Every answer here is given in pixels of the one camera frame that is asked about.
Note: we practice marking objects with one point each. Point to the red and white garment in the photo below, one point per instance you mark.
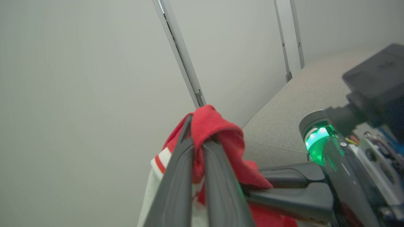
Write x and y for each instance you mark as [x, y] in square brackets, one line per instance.
[211, 123]

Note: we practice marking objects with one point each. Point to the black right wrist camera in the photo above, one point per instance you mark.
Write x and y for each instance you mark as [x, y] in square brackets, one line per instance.
[378, 78]

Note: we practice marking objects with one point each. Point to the white partition panel grey frame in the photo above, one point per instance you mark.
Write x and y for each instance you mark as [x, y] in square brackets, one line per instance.
[79, 94]
[347, 22]
[236, 47]

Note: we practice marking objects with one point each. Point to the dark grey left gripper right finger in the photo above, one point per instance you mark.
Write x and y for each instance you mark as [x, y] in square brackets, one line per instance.
[224, 195]

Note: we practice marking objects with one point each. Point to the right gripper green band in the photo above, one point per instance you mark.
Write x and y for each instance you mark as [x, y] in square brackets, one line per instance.
[353, 176]

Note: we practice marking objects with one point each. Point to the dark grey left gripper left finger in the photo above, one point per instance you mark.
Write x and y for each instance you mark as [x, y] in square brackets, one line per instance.
[176, 189]

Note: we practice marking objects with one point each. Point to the grey fabric sofa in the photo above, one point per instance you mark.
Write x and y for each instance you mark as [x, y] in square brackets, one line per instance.
[300, 91]

